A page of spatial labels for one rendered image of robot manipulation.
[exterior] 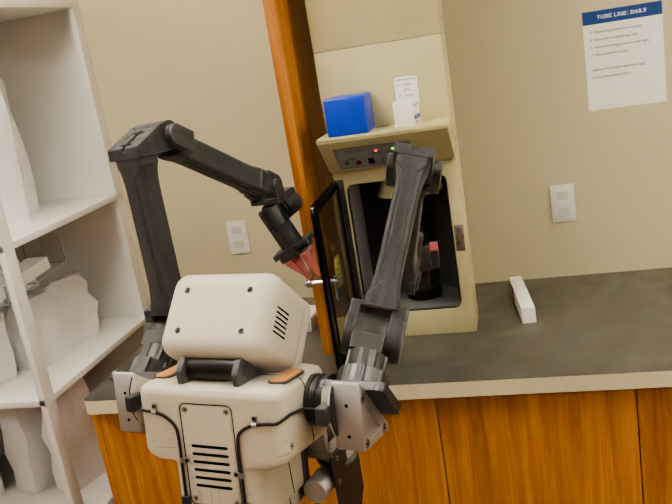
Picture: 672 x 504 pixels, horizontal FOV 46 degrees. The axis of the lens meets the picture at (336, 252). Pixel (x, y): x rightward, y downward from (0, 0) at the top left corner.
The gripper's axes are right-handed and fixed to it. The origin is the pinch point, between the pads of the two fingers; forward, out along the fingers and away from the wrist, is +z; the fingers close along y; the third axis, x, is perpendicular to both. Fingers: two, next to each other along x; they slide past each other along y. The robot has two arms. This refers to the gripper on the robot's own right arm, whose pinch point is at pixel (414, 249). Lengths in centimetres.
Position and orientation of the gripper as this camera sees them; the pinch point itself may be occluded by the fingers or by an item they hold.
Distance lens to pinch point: 211.6
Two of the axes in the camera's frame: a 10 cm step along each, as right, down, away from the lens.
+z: 2.1, -3.0, 9.3
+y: -9.7, 0.9, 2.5
